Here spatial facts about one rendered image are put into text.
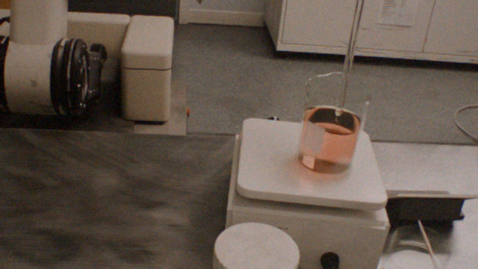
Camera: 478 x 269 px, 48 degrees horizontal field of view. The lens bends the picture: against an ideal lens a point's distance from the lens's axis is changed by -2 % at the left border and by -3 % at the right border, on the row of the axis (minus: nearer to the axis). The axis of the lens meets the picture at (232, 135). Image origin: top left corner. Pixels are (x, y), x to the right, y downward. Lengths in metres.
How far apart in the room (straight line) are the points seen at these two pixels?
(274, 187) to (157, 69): 1.00
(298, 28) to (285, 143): 2.46
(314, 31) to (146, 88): 1.67
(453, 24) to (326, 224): 2.81
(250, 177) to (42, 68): 0.80
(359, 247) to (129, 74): 1.04
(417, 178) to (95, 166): 0.36
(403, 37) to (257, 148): 2.67
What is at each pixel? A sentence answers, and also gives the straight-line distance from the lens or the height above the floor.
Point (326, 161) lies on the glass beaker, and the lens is 0.43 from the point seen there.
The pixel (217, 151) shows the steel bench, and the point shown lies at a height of 0.75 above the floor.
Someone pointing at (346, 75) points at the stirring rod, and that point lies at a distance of 0.43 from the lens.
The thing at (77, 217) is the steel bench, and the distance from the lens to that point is 0.53.
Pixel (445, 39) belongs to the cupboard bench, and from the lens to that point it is 3.21.
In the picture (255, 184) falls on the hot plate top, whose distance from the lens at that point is 0.42.
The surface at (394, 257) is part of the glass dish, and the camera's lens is 0.51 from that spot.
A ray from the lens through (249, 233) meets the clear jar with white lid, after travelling 0.39.
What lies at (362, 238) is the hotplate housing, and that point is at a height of 0.80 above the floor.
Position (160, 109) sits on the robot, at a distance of 1.45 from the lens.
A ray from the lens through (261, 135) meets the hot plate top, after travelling 0.49.
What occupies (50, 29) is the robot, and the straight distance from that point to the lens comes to 1.20.
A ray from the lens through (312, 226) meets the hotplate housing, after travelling 0.43.
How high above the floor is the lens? 1.08
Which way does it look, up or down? 29 degrees down
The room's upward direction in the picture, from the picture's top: 6 degrees clockwise
